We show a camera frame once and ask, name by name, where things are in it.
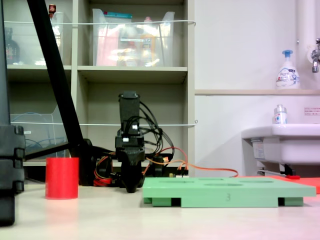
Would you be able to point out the beige wall ledge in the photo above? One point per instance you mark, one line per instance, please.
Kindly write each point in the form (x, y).
(250, 92)

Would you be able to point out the white sink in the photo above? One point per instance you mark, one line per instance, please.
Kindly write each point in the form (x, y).
(287, 145)

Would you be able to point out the small brown capped bottle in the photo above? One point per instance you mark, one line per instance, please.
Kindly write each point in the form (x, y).
(52, 10)

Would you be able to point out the white pump soap bottle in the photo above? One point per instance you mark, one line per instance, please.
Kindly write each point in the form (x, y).
(287, 75)

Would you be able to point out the dark upright post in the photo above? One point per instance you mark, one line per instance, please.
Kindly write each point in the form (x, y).
(3, 75)

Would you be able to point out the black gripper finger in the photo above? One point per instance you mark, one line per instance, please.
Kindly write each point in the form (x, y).
(131, 177)

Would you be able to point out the dark glass bottle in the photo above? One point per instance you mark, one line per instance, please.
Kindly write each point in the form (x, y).
(11, 48)

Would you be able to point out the clear plastic bin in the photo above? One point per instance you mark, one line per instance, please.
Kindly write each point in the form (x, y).
(30, 42)

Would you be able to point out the red flat mat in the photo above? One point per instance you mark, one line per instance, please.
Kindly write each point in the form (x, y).
(308, 182)

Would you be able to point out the metal faucet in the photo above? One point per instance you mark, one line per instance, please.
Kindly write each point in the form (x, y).
(315, 58)

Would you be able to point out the beige shelf unit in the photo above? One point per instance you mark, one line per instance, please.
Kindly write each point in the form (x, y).
(132, 71)

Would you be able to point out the notched black stack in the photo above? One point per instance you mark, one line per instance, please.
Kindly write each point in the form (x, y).
(11, 162)

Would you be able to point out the small clear sanitizer bottle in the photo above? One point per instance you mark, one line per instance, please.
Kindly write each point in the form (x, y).
(280, 116)

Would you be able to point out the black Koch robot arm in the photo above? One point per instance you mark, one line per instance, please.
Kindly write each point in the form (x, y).
(128, 107)

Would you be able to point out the red cylinder block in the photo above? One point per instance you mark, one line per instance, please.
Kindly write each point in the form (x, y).
(62, 178)

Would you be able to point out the green shape sorter board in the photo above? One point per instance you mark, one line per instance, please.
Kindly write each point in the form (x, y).
(225, 191)

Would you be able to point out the clear bin with packages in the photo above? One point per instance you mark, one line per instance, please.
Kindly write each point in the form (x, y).
(130, 45)

